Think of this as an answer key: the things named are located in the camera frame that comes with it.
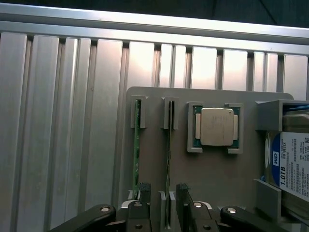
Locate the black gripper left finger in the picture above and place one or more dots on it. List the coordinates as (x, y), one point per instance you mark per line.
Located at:
(142, 217)

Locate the green RAM stick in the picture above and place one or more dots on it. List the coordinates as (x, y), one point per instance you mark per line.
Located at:
(136, 149)
(169, 149)

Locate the silver CPU chip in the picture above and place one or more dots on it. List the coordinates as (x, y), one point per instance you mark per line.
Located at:
(216, 125)

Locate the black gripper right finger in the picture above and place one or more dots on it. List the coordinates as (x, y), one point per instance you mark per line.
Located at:
(183, 217)

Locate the WD hard disk drive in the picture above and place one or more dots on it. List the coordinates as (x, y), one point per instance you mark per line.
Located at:
(289, 159)

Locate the grey plastic parts rack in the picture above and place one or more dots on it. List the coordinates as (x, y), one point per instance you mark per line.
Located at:
(217, 169)

